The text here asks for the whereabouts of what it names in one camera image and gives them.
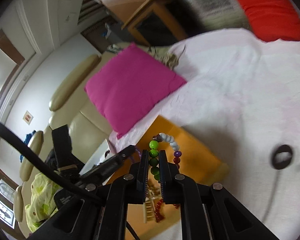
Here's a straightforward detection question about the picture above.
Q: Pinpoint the green yellow cloth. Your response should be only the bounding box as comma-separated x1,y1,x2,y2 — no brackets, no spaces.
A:
25,172,62,233

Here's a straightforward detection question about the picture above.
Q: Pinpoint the beige leather headboard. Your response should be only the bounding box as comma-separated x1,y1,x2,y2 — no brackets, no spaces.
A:
13,54,116,235

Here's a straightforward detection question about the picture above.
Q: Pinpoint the black cable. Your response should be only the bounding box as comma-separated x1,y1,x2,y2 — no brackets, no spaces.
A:
0,115,91,198

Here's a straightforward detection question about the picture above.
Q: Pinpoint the white flat box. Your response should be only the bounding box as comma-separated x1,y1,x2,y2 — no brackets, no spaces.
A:
79,139,117,175

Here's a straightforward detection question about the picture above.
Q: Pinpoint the beige crumpled cloth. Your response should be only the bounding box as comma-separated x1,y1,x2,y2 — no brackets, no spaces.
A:
147,46,186,70

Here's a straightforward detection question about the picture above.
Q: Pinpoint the orange cardboard box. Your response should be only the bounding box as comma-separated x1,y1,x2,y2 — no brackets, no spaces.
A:
110,115,229,239

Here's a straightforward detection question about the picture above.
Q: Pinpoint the small wall picture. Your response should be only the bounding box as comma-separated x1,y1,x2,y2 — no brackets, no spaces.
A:
23,111,33,125

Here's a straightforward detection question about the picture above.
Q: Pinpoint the black hair scrunchie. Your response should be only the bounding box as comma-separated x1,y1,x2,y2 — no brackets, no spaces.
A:
270,145,293,170

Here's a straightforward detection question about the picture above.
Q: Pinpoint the magenta pillow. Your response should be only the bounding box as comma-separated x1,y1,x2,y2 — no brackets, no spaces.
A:
84,43,186,138

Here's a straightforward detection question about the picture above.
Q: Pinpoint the multicolour bead bracelet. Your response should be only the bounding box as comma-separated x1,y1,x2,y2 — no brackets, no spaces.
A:
148,132,183,182

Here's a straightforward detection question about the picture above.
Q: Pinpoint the red pillow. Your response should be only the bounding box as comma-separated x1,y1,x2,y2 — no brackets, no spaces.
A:
237,0,300,42

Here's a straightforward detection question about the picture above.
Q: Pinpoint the wooden side table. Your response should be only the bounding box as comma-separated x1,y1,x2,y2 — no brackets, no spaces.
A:
122,0,188,46

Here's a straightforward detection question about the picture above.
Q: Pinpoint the beige hair claw clip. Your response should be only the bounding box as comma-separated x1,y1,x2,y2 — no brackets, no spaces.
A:
142,186,165,223

